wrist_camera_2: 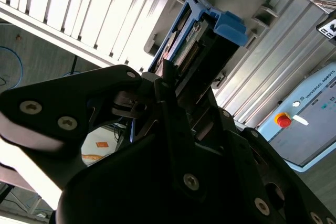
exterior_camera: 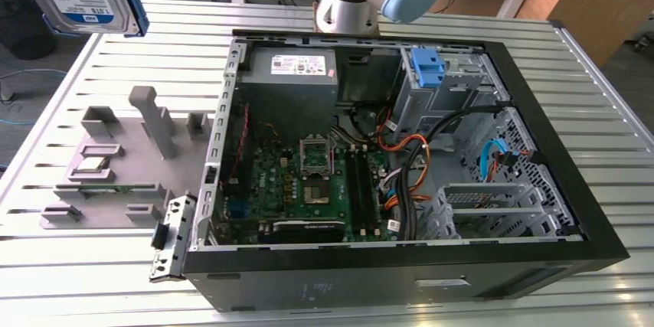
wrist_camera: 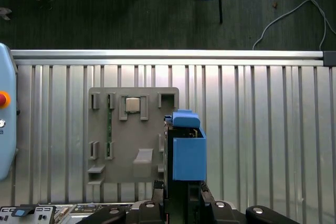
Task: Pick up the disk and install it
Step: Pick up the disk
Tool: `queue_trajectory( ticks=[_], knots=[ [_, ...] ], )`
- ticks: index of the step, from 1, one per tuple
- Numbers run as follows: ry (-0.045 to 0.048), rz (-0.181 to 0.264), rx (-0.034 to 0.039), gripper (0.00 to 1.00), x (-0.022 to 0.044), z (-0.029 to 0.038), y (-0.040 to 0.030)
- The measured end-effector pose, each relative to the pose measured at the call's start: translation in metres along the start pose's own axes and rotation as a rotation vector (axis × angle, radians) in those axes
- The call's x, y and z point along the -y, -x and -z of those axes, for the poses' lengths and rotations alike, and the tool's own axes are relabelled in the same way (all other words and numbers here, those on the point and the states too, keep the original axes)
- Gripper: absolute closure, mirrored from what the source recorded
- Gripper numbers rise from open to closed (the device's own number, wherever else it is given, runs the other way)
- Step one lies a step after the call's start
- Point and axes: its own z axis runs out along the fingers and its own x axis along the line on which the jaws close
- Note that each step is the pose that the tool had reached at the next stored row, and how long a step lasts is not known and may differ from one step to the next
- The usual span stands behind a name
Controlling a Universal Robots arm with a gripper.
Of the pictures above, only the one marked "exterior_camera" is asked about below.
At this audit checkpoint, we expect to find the black PC case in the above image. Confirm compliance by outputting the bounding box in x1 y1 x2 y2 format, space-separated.
181 28 629 312

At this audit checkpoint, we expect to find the green RAM stick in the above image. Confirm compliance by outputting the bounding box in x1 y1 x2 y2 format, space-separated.
53 185 157 195

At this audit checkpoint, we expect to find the empty blue drive carrier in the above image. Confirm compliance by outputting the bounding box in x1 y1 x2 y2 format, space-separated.
409 47 447 90

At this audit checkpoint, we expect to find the blue floor cable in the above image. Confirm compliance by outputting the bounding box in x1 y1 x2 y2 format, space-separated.
0 67 68 128

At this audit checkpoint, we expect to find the blue data wire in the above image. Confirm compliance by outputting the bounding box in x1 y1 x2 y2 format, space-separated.
477 138 543 183

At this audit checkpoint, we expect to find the orange red wire bundle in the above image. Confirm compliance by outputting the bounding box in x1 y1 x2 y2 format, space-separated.
376 133 433 211

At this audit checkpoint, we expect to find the grey parts rack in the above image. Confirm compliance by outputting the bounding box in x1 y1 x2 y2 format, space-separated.
37 85 216 231

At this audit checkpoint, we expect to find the black mesh waste bin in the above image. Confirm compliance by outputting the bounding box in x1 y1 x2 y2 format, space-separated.
0 0 58 60

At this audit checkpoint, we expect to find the CPU socket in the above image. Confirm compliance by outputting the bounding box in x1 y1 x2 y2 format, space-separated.
301 183 332 206

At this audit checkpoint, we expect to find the metal card retention bracket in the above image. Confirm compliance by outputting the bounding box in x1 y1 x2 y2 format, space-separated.
146 191 198 283

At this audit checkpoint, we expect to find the metal drive cage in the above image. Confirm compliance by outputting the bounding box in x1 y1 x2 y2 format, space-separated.
391 46 509 144

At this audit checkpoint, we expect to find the grey power supply unit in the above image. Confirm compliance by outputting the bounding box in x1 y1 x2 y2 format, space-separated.
237 46 338 140

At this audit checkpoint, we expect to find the green motherboard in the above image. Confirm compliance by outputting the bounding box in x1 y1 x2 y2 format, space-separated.
210 139 404 246

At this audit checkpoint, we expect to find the black RAM slot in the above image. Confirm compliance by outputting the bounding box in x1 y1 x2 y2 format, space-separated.
364 145 381 237
358 145 373 237
350 145 366 237

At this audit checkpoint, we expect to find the black graphics card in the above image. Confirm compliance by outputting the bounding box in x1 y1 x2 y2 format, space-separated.
257 219 346 244

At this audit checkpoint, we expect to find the metal disk bay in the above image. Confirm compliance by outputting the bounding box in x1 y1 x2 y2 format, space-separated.
431 181 571 240

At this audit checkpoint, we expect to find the metal socket cover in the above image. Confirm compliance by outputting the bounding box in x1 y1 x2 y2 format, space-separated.
297 134 337 177

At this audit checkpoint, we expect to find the silver CPU chip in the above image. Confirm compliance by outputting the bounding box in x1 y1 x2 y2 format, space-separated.
70 157 110 175

